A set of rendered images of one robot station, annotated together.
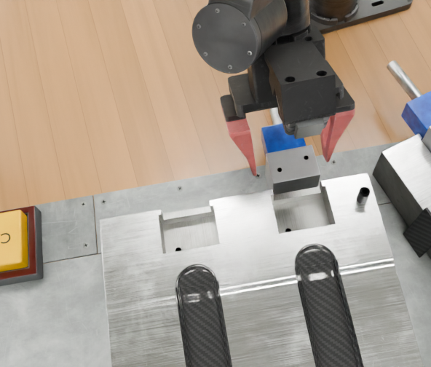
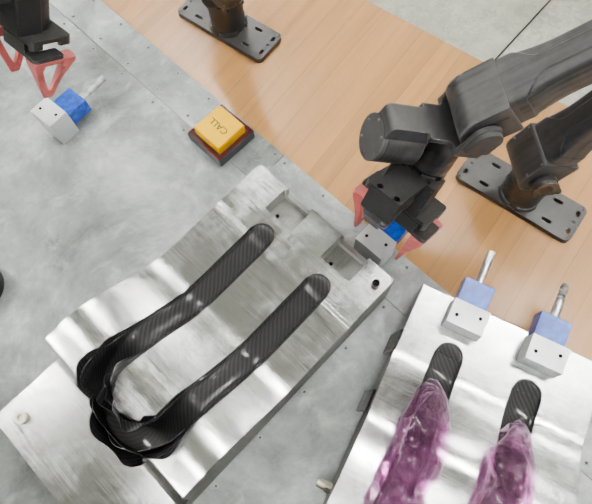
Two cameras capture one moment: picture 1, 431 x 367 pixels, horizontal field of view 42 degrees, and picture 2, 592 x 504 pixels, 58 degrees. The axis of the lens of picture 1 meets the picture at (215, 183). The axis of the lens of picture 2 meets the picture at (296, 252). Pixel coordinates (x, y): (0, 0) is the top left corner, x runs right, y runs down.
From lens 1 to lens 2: 0.29 m
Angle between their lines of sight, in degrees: 19
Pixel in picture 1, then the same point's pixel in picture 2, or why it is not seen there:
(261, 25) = (390, 147)
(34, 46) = (348, 53)
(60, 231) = (252, 155)
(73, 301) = (220, 190)
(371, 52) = (506, 240)
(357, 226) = (356, 294)
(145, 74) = not seen: hidden behind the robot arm
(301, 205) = (351, 260)
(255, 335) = (257, 282)
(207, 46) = (364, 132)
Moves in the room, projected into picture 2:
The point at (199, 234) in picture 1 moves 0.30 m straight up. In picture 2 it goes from (294, 220) to (283, 92)
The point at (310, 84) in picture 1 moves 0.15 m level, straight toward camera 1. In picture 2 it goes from (385, 198) to (269, 252)
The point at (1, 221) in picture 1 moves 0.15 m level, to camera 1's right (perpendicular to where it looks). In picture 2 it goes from (231, 121) to (295, 177)
